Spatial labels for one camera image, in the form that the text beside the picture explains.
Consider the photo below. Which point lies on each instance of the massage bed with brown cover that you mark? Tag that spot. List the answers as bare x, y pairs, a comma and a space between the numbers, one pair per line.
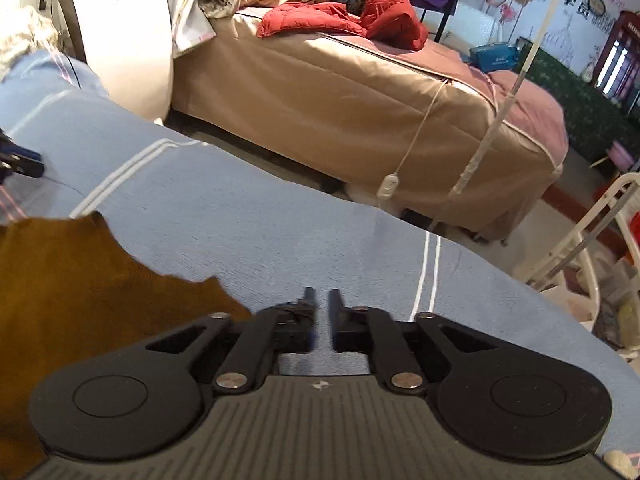
325, 110

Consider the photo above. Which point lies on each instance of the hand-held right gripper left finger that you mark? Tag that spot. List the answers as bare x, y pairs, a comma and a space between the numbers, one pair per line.
295, 332

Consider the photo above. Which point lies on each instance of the white beauty machine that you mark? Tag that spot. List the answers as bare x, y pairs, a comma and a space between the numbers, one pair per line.
125, 45

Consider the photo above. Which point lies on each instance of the red padded jacket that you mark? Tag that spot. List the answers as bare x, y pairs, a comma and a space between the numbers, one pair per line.
385, 15

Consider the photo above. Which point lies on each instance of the red booth cabinet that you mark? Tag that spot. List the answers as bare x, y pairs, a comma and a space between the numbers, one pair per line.
620, 55

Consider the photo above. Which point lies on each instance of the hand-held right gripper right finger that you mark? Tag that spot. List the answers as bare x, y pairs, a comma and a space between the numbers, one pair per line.
345, 332

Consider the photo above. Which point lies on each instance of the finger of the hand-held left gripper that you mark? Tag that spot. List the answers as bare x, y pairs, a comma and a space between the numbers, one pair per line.
22, 162

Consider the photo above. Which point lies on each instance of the green patterned bed cover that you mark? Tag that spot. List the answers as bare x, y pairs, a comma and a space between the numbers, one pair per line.
585, 105

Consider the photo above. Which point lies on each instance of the white gooseneck floor lamp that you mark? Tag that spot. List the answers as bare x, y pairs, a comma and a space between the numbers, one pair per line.
505, 110

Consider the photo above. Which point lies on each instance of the pink stool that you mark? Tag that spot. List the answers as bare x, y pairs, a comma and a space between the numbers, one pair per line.
620, 154

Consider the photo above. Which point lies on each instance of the grey floral quilt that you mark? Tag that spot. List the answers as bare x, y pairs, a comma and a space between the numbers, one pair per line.
25, 35

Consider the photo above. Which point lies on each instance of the blue bag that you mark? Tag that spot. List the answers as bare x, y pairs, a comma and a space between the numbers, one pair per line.
492, 57

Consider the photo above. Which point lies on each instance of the white hanging cloth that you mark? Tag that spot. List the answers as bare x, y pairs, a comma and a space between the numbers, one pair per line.
187, 10

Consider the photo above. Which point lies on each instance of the brown knit top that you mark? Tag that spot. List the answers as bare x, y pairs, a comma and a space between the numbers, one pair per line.
75, 310

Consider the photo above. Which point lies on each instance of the blue striped bedsheet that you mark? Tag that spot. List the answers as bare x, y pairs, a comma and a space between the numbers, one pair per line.
225, 220

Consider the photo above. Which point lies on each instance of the white metal trolley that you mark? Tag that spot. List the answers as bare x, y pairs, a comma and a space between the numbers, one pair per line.
580, 240

